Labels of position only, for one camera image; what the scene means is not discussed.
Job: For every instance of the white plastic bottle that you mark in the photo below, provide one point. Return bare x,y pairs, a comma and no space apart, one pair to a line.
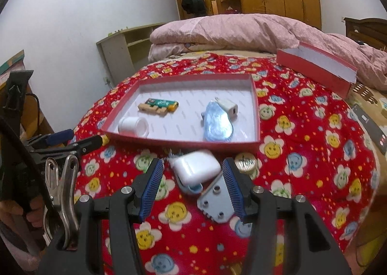
130,126

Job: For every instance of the grey plastic building plate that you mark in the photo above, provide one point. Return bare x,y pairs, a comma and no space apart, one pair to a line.
216,205

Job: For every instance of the brown wooden cabinet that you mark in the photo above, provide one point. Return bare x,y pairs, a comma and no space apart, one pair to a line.
42,123

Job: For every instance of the wall socket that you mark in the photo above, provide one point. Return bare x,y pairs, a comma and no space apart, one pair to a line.
107,81

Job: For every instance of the blue correction tape dispenser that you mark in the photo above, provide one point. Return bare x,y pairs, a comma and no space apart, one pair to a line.
216,123

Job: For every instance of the red smiley flower blanket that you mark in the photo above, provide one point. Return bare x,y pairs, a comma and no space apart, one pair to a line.
302,178

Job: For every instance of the white charger cube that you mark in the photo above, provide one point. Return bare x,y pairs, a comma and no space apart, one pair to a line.
229,108

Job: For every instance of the leaning board with green edge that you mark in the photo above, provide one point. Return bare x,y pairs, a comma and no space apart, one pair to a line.
12,63

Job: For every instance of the black flat bar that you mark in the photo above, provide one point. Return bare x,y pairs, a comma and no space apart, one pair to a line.
370,125

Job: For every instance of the yellow patterned bedsheet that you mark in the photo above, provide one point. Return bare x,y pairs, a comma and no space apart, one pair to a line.
362,96

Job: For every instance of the person's left hand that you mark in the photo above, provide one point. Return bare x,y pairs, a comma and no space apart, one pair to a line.
9,208

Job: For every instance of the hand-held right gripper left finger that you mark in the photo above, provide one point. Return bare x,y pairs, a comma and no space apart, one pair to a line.
151,193

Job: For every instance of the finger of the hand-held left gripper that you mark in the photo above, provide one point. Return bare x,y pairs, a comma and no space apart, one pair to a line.
87,143
59,137

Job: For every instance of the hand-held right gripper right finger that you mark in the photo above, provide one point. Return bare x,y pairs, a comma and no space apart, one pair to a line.
234,193

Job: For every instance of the wooden puzzle block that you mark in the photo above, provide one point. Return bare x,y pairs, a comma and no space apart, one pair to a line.
148,108

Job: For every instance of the pink quilt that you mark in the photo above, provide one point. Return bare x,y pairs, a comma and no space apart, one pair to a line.
242,30

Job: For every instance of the beige wooden shelf unit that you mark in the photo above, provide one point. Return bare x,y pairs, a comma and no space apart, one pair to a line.
116,54

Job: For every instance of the dark wooden headboard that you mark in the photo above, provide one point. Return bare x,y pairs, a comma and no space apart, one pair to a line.
369,31

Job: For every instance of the green rectangular packet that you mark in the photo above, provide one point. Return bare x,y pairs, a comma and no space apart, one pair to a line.
160,102

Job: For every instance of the metal spring clip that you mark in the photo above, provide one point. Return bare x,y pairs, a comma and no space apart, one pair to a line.
68,190

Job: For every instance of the red cardboard box lid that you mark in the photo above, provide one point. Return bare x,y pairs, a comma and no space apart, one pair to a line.
314,72

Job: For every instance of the white earbuds case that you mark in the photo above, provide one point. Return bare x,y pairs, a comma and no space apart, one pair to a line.
193,166

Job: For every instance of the gold round chess piece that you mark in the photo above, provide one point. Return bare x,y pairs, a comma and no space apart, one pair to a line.
245,162

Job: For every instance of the red shallow cardboard box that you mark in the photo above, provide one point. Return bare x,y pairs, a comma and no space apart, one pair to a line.
187,96

